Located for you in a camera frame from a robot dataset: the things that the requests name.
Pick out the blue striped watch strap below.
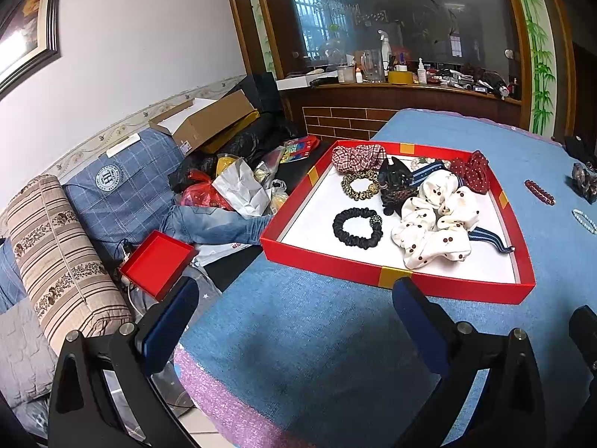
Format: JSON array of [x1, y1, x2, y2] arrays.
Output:
[[410, 159, 517, 255]]

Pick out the cardboard box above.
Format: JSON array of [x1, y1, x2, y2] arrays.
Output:
[[149, 90, 256, 156]]

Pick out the white spray bottle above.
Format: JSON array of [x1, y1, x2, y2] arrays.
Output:
[[378, 29, 392, 74]]

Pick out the red bead bracelet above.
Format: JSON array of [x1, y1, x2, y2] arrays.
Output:
[[524, 179, 558, 206]]

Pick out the red polka dot bow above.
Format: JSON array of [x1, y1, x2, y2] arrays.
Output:
[[449, 150, 490, 194]]

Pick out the black scrunchie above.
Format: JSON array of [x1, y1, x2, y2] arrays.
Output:
[[332, 207, 384, 250]]

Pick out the clear bead bracelet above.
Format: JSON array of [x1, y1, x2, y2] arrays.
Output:
[[571, 208, 597, 236]]

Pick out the black hair claw clip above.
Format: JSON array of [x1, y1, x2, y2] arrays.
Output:
[[378, 157, 418, 215]]

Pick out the colourful booklet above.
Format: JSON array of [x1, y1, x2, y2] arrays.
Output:
[[280, 136, 320, 164]]

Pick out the blue plaid cushion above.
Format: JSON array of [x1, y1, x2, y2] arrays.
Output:
[[63, 128, 183, 263]]

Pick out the red plaid scrunchie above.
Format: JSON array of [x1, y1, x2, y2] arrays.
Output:
[[332, 144, 387, 174]]

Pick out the small red box lid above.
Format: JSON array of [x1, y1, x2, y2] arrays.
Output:
[[119, 231, 197, 301]]

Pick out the white paper bag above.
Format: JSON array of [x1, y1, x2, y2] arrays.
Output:
[[213, 158, 270, 218]]

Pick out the red plastic bag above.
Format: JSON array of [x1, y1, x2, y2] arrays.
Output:
[[180, 170, 233, 211]]

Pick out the white cherry print scrunchie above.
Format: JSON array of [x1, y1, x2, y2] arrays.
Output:
[[391, 170, 479, 270]]

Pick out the blue bed cover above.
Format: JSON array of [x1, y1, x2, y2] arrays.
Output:
[[175, 109, 596, 447]]

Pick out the striped beige pillow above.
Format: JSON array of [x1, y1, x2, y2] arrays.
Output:
[[6, 175, 132, 352]]

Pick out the framed wall picture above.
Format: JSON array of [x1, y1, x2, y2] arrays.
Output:
[[1, 0, 60, 98]]

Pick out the black clothing pile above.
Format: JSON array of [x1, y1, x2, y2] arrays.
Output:
[[564, 136, 596, 168]]

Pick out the leopard print scrunchie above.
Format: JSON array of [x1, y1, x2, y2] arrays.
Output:
[[341, 170, 381, 201]]

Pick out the blue jeans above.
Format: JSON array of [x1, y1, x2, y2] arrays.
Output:
[[160, 205, 272, 246]]

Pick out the red tray box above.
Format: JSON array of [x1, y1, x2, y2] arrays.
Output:
[[261, 141, 536, 304]]

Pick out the wooden counter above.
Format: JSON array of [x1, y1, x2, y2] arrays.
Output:
[[281, 84, 529, 141]]

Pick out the glass pitcher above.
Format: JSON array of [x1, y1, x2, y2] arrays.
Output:
[[360, 50, 385, 83]]

